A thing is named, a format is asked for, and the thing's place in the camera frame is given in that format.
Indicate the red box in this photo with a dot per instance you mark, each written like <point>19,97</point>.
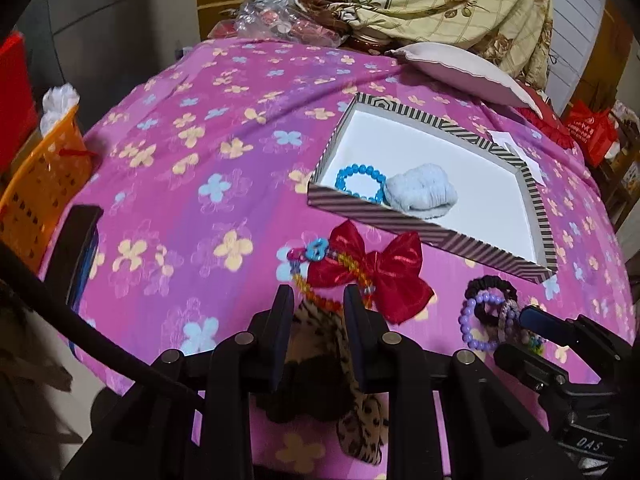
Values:
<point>15,90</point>

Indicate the orange plastic basket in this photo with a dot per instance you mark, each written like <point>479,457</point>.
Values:
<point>40,180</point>

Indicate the striped cardboard box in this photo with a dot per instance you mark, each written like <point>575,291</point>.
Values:
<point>475,185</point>

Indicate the red satin bow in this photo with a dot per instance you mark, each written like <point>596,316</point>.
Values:
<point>395,270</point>

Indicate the red shopping bag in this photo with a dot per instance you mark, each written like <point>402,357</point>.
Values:
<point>590,130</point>

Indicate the clear plastic bag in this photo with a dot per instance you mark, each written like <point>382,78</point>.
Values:
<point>270,17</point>

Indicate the white plastic bag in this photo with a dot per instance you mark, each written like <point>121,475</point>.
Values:
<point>60,100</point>

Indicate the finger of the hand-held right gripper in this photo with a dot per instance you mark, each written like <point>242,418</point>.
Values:
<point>530,367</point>
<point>540,322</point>

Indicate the black flat device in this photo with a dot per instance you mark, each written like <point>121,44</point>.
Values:
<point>75,240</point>

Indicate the light blue fluffy scrunchie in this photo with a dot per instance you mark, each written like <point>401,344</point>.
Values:
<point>420,190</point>

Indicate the black scrunchie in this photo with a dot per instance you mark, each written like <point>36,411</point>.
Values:
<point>492,282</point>

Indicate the pink floral bedsheet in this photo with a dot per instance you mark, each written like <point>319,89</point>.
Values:
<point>200,135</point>

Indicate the beige floral quilt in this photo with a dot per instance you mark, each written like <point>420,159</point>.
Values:
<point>450,0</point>

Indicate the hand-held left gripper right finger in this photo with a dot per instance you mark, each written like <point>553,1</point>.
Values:
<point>353,330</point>

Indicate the white paper sheet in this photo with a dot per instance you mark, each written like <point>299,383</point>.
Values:
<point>530,165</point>
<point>502,138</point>

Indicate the red frilled cushion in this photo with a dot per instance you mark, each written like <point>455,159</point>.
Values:
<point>550,120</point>

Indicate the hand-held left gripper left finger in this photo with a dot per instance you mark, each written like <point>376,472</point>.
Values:
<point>284,330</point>

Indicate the white pillow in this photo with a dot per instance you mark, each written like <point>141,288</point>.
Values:
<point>460,70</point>

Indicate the leopard print bow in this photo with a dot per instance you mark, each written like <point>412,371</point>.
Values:
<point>360,425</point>

